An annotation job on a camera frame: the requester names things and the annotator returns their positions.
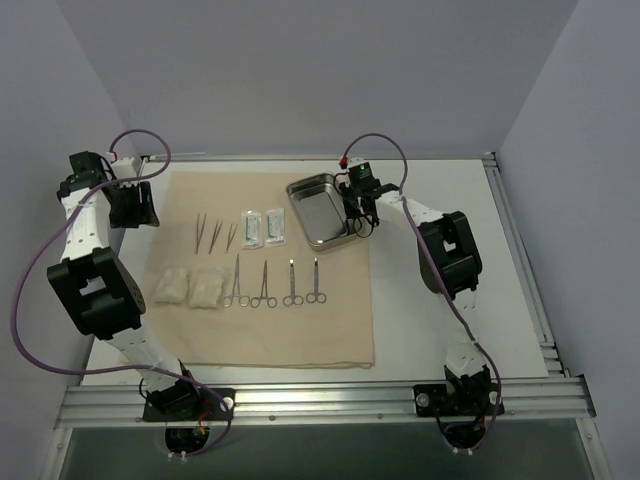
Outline metal instrument tray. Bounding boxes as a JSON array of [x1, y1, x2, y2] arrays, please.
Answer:
[[285, 172, 357, 252]]

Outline thin metal tweezers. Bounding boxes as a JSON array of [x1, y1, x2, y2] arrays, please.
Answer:
[[208, 220, 224, 254], [195, 213, 207, 254]]

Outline white gauze pack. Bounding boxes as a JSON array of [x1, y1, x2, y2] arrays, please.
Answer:
[[153, 266, 190, 304], [187, 268, 227, 309]]

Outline beige cloth wrap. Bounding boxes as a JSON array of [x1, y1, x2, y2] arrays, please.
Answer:
[[121, 171, 374, 368]]

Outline surgical forceps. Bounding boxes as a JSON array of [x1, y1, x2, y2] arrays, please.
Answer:
[[250, 260, 278, 308]]

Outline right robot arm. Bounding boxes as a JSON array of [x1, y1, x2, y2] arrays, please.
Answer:
[[337, 157, 501, 413]]

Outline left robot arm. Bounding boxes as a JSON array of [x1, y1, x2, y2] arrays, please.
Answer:
[[47, 151, 202, 419]]

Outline right black thin cable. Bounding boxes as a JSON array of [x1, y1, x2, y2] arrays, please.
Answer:
[[334, 172, 381, 239]]

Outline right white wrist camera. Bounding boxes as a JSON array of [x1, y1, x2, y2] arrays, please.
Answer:
[[339, 155, 365, 170]]

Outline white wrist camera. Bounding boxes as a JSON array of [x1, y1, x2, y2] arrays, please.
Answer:
[[105, 152, 143, 179], [339, 155, 365, 170]]

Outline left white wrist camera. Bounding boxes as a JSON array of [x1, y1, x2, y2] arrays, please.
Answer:
[[105, 152, 143, 179]]

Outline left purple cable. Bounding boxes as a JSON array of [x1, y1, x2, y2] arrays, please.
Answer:
[[10, 129, 235, 457]]

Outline purple cable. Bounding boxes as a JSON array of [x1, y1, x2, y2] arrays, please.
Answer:
[[339, 132, 504, 456], [10, 129, 235, 457]]

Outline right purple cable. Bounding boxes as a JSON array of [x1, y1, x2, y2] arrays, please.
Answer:
[[339, 132, 504, 456]]

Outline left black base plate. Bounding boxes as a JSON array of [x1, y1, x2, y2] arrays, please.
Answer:
[[142, 388, 236, 423]]

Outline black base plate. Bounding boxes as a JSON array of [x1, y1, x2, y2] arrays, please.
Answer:
[[413, 382, 497, 418], [142, 388, 236, 423]]

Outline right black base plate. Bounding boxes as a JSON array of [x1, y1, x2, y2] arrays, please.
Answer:
[[413, 382, 497, 418]]

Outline aluminium frame rail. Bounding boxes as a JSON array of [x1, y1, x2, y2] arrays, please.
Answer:
[[56, 377, 596, 428]]

